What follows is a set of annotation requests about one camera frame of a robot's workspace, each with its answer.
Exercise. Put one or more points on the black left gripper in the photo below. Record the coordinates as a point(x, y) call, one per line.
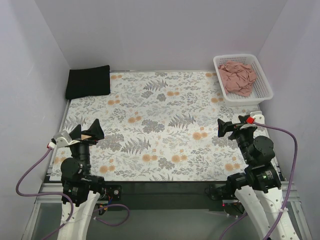
point(83, 141)

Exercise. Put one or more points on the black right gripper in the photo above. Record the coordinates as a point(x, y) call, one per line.
point(236, 127)

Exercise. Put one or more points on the pink t shirt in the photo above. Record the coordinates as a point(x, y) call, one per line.
point(237, 78)

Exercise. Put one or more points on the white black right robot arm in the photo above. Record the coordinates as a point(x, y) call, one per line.
point(258, 188)

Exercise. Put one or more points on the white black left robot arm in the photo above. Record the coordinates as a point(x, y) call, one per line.
point(81, 189)

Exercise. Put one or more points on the white plastic basket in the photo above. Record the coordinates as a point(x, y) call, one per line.
point(261, 88)

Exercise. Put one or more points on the folded black t shirt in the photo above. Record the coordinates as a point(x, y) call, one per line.
point(88, 82)

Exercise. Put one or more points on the floral patterned table mat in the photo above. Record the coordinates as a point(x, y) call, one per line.
point(160, 126)

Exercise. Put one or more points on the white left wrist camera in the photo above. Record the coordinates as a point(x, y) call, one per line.
point(60, 140)

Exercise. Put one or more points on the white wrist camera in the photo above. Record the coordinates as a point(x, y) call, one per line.
point(256, 117)
point(60, 140)

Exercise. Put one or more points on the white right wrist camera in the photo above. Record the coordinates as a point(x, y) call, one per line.
point(256, 117)

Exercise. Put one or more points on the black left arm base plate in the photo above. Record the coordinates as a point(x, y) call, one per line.
point(111, 192)

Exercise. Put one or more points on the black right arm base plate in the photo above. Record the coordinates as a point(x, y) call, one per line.
point(219, 192)

